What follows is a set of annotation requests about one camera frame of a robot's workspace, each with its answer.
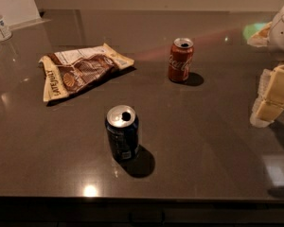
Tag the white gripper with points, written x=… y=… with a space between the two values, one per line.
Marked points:
x=283 y=32

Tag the dark blue soda can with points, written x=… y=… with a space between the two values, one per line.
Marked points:
x=122 y=129

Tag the red coke can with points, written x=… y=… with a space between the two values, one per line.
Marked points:
x=180 y=58

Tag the brown chips bag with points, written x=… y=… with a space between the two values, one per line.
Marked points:
x=69 y=72

